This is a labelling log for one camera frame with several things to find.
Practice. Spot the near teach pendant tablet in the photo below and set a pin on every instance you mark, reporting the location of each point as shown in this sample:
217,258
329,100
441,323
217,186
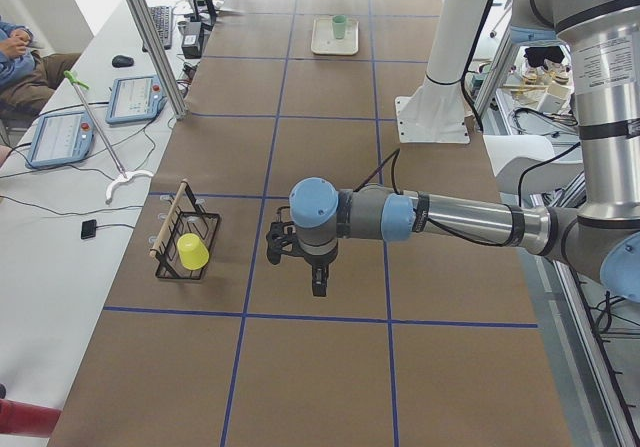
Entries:
60,139

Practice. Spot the seated person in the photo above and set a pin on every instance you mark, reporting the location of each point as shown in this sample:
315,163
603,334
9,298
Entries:
28,80

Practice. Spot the red bottle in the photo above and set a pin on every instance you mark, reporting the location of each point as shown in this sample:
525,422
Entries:
28,420

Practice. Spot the small black puck device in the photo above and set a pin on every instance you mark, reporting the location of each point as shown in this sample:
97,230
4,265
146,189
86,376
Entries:
88,229

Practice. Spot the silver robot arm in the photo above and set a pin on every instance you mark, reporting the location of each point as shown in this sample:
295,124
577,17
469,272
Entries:
600,239

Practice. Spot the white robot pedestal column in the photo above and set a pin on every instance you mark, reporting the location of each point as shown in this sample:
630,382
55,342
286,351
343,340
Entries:
435,113

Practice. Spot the yellow cup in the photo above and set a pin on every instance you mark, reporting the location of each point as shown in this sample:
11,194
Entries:
192,251

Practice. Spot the reacher grabber stick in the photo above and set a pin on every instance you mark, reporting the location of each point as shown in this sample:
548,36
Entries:
124,176

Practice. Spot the teach pendant tablet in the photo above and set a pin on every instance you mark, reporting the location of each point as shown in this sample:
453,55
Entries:
60,139
135,99

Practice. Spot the mint green cup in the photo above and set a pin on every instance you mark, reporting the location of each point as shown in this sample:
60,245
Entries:
339,26

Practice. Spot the far teach pendant tablet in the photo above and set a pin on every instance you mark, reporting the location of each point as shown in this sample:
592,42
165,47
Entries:
135,99

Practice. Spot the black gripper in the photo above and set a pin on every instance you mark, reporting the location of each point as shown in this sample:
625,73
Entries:
318,262

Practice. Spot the black power adapter box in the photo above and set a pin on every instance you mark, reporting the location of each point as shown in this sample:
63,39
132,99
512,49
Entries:
192,40

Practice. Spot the black computer mouse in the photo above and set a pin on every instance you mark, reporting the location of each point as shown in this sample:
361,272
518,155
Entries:
122,61

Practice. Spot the aluminium frame post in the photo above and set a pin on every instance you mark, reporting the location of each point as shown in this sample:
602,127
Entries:
151,40

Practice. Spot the black keyboard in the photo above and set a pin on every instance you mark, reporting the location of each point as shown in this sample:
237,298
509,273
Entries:
162,17

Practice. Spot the white rabbit tray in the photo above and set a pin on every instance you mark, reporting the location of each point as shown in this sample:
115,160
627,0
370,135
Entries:
324,42

